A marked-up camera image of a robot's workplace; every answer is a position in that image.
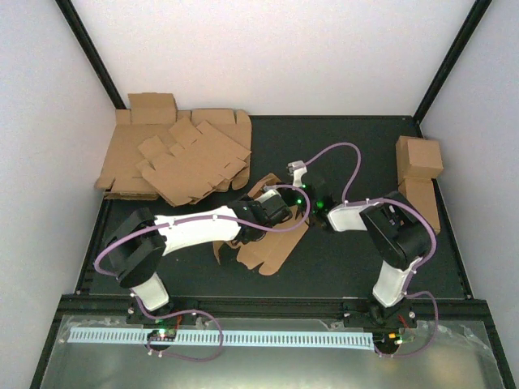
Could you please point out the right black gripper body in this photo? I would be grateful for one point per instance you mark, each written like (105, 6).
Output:
(286, 191)

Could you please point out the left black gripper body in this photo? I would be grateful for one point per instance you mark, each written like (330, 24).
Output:
(275, 210)

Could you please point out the cardboard box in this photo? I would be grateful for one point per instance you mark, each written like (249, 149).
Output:
(421, 195)
(418, 158)
(266, 250)

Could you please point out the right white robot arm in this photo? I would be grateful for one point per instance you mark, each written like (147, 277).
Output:
(401, 235)

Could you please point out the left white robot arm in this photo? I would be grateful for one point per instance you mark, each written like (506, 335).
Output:
(136, 248)

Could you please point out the stack of flat cardboard blanks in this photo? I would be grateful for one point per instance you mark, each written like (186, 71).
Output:
(150, 114)

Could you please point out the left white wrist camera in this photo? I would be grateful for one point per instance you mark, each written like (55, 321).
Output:
(269, 193)

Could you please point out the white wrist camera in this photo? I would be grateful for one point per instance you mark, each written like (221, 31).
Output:
(269, 193)
(297, 169)

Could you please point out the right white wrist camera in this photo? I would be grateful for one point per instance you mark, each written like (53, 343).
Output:
(297, 169)

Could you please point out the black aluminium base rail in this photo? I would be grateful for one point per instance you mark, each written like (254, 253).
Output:
(355, 312)

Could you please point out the light blue slotted cable duct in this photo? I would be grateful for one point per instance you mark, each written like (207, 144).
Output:
(215, 338)

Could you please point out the right black frame post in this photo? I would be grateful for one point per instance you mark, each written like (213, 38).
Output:
(471, 22)

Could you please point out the black frame post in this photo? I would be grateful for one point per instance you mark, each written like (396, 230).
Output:
(76, 25)
(471, 22)

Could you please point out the left black frame post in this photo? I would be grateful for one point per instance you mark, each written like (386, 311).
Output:
(76, 25)

